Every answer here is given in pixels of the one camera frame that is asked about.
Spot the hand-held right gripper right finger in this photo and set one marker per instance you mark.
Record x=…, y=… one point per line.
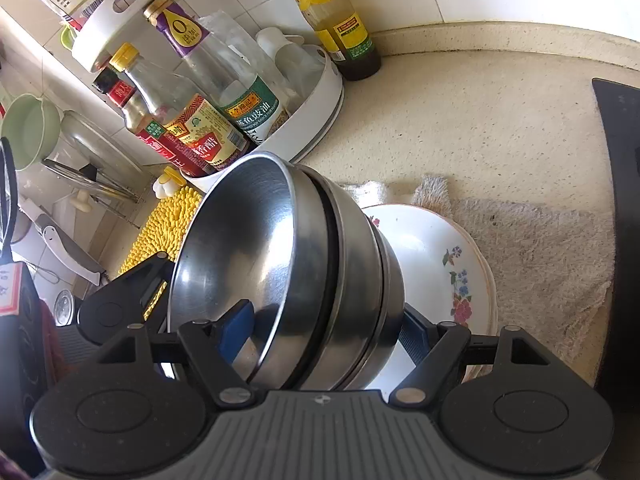
x=415, y=335

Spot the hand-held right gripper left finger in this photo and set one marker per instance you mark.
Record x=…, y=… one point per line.
x=240, y=330

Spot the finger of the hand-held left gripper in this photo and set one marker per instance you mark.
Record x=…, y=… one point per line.
x=152, y=280

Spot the stainless steel bowl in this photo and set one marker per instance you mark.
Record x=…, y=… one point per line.
x=357, y=285
x=230, y=270
x=394, y=290

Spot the white floral plate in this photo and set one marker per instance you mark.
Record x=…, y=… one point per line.
x=425, y=260

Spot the yellow chenille mat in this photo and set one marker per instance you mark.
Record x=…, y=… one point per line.
x=165, y=230

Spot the white flower-shaped ornament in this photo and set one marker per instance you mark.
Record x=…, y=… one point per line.
x=167, y=184

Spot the red label dark sauce bottle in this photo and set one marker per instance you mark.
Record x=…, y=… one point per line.
x=160, y=145

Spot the beige fluffy towel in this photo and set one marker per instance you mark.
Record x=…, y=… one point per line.
x=540, y=270

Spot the yellow cap vinegar bottle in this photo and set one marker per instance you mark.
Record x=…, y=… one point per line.
x=205, y=140

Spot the glass pot lid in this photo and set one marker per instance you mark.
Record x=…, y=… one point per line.
x=95, y=140

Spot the light green plastic bowl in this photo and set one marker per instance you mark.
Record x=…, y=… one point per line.
x=27, y=130

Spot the purple and green label bottle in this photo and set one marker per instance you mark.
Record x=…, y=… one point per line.
x=250, y=110

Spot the black cooktop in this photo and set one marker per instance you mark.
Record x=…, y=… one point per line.
x=622, y=235

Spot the white two-tier seasoning rack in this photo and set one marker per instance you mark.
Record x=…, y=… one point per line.
x=310, y=110

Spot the small green cup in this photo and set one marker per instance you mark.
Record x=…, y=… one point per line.
x=68, y=37

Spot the white seasoning jar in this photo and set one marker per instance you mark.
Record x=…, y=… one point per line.
x=285, y=52

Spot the yellow-green label oil bottle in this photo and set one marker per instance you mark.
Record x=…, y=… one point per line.
x=330, y=15

